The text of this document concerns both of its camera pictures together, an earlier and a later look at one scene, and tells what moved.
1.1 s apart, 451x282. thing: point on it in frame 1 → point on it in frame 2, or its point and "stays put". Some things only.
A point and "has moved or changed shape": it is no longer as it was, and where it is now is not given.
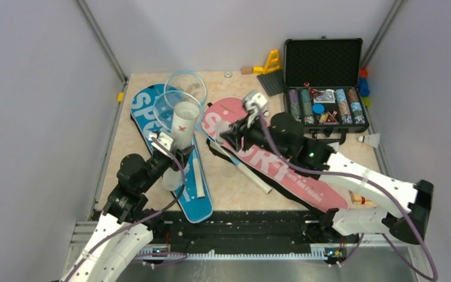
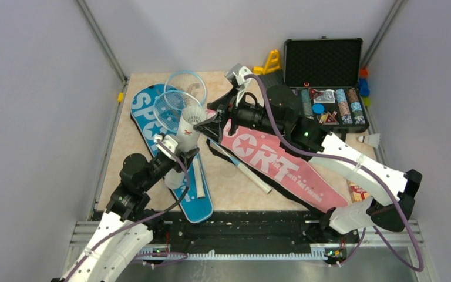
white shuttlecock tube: [186, 117] has moved or changed shape
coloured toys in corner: [363, 87] stays put
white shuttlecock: [221, 127] has moved or changed shape
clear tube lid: [228, 171] stays put
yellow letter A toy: [272, 63] stays put
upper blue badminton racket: [188, 81] stays put
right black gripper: [239, 129] → [211, 127]
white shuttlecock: [373, 139] stays put
